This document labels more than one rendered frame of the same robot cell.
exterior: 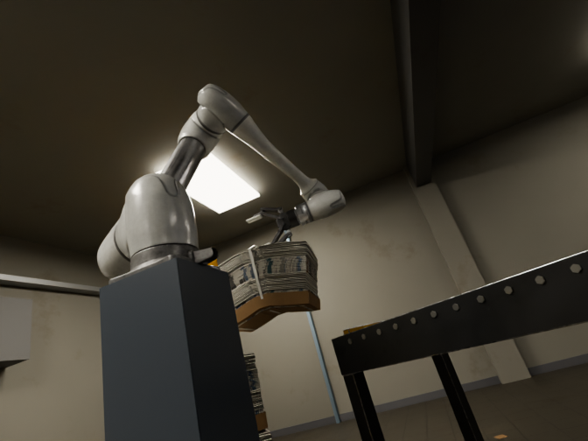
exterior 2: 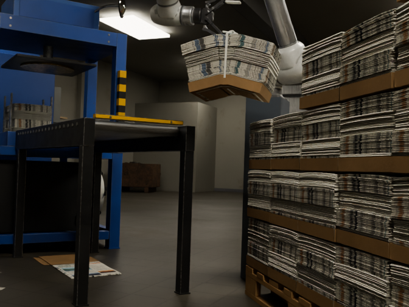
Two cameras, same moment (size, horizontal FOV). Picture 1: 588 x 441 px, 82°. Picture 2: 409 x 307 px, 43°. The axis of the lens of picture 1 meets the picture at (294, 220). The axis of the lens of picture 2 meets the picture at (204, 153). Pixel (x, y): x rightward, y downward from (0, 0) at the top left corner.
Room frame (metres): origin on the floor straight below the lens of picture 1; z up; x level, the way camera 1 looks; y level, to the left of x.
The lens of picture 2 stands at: (3.68, 0.42, 0.61)
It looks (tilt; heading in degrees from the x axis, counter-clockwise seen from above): 2 degrees up; 189
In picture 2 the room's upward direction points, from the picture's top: 2 degrees clockwise
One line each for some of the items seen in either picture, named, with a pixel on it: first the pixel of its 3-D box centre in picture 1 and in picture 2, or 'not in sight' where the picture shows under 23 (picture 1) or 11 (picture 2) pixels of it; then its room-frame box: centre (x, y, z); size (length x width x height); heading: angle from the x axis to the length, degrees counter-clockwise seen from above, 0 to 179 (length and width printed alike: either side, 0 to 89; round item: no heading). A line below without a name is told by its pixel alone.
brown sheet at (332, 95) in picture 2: not in sight; (364, 102); (1.75, 0.70, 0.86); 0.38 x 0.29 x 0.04; 115
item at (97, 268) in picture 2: not in sight; (86, 269); (0.89, -0.67, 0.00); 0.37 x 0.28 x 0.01; 41
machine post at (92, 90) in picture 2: not in sight; (88, 142); (-0.36, -1.19, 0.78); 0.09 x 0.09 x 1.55; 41
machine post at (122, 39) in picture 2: not in sight; (115, 141); (0.09, -0.80, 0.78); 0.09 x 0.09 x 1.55; 41
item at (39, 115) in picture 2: not in sight; (27, 121); (-0.28, -1.69, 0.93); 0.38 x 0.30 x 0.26; 41
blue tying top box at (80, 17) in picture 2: not in sight; (49, 19); (0.15, -1.32, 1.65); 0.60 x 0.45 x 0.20; 131
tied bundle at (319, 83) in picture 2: not in sight; (365, 78); (1.75, 0.70, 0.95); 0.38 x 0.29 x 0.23; 115
